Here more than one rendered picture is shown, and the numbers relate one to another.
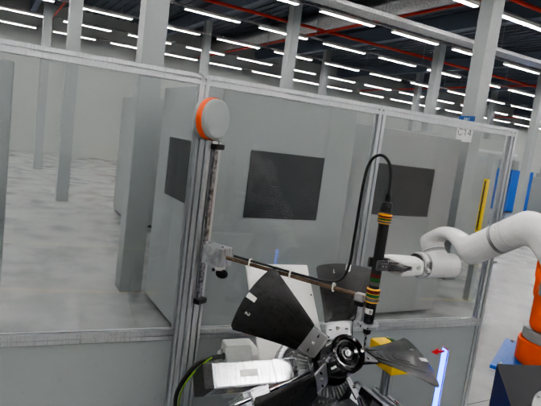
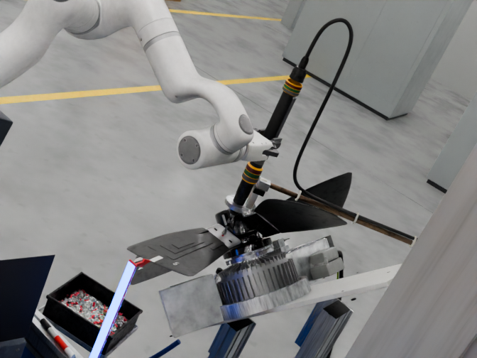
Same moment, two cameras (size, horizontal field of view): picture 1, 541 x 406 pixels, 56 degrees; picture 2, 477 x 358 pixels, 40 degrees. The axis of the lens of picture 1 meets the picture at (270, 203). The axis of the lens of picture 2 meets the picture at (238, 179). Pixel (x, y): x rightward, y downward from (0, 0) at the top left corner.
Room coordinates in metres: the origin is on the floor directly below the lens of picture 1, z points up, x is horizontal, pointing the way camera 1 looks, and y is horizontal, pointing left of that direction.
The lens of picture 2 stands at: (2.82, -1.34, 2.03)
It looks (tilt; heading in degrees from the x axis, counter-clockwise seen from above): 23 degrees down; 143
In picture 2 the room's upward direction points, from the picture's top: 25 degrees clockwise
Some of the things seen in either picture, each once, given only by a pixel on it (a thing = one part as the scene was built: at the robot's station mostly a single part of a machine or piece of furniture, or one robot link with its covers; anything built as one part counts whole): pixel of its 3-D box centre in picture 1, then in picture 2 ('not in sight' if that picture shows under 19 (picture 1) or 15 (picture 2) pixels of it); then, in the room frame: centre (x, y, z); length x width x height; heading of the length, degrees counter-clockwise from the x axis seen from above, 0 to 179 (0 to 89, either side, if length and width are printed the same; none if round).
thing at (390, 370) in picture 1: (390, 357); not in sight; (2.00, -0.57, 1.02); 0.16 x 0.10 x 0.11; 25
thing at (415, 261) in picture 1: (404, 264); (244, 142); (1.63, -0.46, 1.49); 0.11 x 0.10 x 0.07; 115
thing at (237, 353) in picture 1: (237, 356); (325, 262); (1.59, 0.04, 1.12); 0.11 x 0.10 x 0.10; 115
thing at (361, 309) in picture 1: (366, 310); (247, 192); (1.59, -0.35, 1.33); 0.09 x 0.07 x 0.10; 60
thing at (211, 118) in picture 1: (211, 118); not in sight; (1.95, 0.26, 1.88); 0.17 x 0.15 x 0.16; 115
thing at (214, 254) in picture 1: (216, 254); not in sight; (1.90, 0.18, 1.38); 0.10 x 0.07 x 0.08; 60
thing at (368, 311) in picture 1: (377, 264); (267, 139); (1.58, -0.36, 1.49); 0.04 x 0.04 x 0.46
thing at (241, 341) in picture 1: (237, 358); not in sight; (2.03, 0.05, 0.92); 0.17 x 0.16 x 0.11; 25
